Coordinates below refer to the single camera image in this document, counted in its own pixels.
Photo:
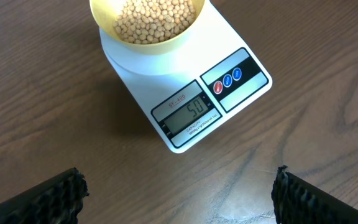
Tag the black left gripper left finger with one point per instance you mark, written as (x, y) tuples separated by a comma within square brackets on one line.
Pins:
[(58, 200)]

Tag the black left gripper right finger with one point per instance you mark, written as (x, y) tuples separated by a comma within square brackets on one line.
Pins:
[(295, 201)]

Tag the soybeans in bowl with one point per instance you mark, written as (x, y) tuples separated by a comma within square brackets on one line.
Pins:
[(153, 21)]

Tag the pale yellow bowl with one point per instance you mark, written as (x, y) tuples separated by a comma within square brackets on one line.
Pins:
[(105, 13)]

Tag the white digital kitchen scale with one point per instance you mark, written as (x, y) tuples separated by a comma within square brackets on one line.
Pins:
[(189, 92)]

